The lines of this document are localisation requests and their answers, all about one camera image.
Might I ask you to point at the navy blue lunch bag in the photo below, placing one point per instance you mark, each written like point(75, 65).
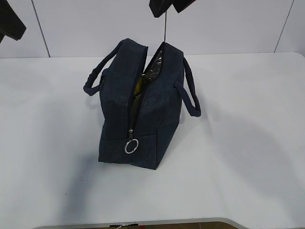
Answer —
point(141, 101)

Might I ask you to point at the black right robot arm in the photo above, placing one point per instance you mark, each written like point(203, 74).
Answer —
point(159, 7)

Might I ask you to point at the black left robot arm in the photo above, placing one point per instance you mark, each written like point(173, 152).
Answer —
point(10, 24)

